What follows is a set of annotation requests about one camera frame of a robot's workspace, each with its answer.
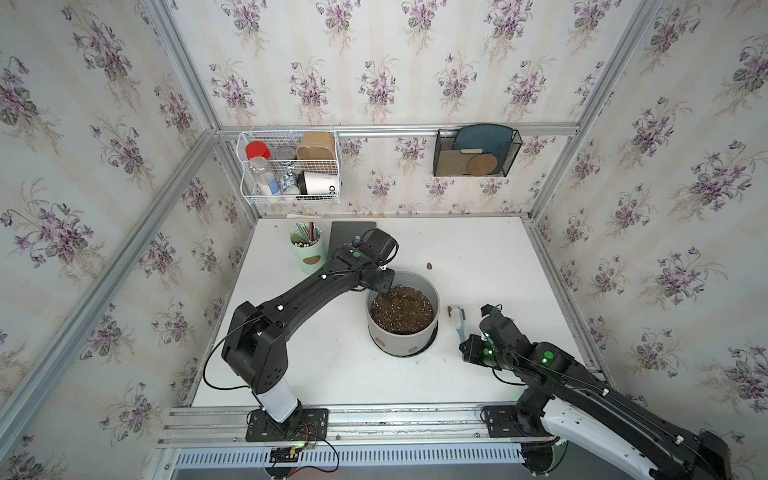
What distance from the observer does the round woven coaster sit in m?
0.97

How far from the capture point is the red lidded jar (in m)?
0.92

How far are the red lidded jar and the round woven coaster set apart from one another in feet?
2.20
